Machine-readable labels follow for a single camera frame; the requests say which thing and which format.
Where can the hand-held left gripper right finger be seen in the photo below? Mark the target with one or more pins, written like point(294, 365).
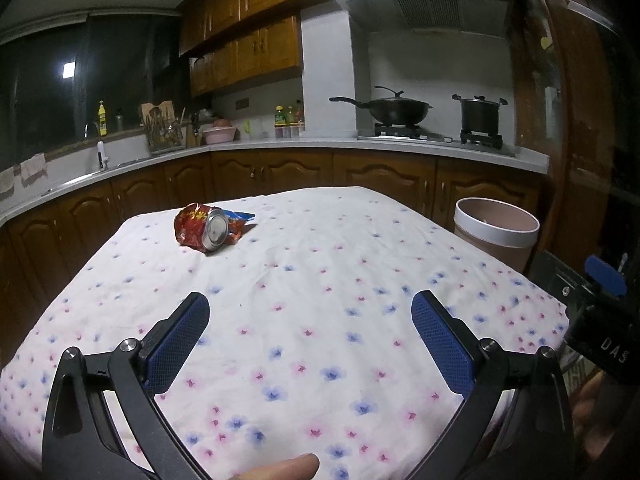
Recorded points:
point(445, 345)

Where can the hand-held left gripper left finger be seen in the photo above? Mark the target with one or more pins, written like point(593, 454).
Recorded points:
point(175, 340)

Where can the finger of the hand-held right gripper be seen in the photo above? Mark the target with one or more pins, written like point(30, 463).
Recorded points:
point(606, 276)
point(560, 275)

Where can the pink trash bin white rim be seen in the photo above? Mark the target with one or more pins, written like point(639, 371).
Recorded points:
point(495, 247)

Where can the crushed red can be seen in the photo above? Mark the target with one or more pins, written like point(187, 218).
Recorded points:
point(192, 225)

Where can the person's right hand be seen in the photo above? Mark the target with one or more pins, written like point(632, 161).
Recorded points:
point(587, 405)

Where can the person's left hand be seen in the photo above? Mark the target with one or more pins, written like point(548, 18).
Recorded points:
point(280, 469)

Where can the blue snack wrapper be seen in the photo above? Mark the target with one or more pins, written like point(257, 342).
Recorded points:
point(241, 216)

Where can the white floral tablecloth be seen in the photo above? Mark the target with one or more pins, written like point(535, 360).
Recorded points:
point(310, 260)

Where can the wooden door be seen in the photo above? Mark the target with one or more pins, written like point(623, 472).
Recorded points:
point(590, 110)

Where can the black stock pot with lid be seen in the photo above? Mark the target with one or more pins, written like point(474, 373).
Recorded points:
point(479, 114)

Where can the gas stove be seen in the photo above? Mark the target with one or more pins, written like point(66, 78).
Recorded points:
point(435, 136)

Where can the white faucet filter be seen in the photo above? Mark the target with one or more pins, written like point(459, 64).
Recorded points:
point(101, 155)

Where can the pink plastic basin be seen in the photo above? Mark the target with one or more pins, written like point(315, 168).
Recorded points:
point(219, 135)

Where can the pinkish dish rag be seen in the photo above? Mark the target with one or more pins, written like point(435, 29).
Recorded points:
point(33, 167)
point(6, 180)

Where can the small metal bottle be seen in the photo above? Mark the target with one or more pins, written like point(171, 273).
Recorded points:
point(119, 121)

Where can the steel sink faucet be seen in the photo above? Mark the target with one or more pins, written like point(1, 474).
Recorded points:
point(91, 127)

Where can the black wok with lid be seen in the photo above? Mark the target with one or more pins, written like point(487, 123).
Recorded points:
point(400, 109)

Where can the wooden cutting board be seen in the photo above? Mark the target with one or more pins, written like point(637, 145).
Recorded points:
point(157, 110)

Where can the yellow dish soap bottle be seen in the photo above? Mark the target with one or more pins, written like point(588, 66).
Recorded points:
point(102, 119)

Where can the white kitchen countertop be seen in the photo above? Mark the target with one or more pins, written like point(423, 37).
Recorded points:
point(320, 144)

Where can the pink spice container set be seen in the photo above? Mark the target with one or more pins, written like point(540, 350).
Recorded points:
point(289, 132)

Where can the green oil bottle yellow cap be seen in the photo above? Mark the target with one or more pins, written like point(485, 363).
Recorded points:
point(279, 116)

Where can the dark window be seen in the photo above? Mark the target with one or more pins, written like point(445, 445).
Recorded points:
point(45, 100)

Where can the steel range hood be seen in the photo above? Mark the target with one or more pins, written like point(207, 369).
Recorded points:
point(430, 5)

